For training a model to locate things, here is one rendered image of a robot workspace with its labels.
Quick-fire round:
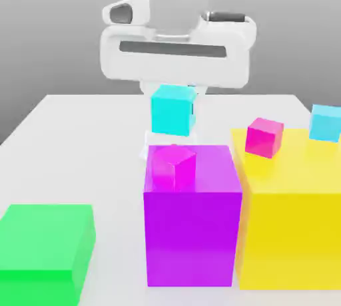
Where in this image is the large purple box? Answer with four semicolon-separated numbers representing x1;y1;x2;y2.
143;144;244;288

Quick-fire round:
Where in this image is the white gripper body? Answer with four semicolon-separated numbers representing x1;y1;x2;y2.
99;17;258;90

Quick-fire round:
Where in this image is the large green box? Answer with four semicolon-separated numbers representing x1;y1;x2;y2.
0;204;97;306

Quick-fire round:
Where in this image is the large yellow box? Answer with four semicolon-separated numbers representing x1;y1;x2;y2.
230;126;341;291

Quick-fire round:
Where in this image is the small pink cube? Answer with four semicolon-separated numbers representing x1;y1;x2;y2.
244;117;285;160

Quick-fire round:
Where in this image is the small cyan cube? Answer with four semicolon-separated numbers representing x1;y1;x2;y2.
150;84;198;137

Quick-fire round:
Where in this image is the small magenta cube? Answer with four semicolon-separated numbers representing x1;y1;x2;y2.
151;144;198;193

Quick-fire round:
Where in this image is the small light blue cube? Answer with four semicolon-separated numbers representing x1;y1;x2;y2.
308;103;341;144

